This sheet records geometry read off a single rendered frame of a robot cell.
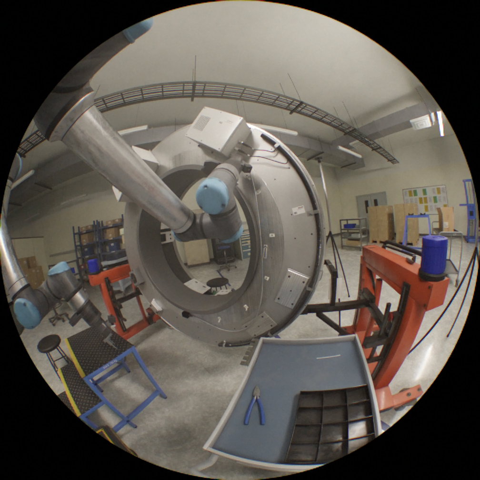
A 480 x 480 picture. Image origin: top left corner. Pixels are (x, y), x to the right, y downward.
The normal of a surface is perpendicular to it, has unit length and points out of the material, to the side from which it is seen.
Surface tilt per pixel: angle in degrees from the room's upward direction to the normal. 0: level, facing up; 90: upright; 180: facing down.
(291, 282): 90
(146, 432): 0
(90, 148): 140
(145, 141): 90
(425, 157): 90
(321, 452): 0
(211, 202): 123
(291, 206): 90
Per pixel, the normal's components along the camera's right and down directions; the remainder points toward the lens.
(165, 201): 0.84, 0.40
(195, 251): 0.32, 0.04
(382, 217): -0.94, 0.15
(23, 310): 0.69, 0.06
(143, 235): 0.94, 0.12
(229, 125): -0.35, 0.13
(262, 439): -0.13, -0.99
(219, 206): -0.22, 0.64
